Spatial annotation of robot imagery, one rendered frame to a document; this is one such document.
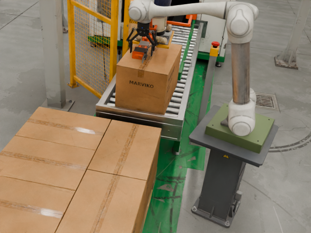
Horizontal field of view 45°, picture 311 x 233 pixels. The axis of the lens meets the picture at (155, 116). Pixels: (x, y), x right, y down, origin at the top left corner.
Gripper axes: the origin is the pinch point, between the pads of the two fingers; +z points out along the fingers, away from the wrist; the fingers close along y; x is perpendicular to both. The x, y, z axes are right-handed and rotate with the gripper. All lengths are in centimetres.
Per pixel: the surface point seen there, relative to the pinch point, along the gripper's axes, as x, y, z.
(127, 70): -29.3, 14.7, 29.8
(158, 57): -54, -4, 27
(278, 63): -295, -147, 117
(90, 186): 58, 15, 67
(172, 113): -44, -22, 70
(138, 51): 3.8, 1.4, -2.2
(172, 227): 30, -39, 122
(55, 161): 42, 44, 67
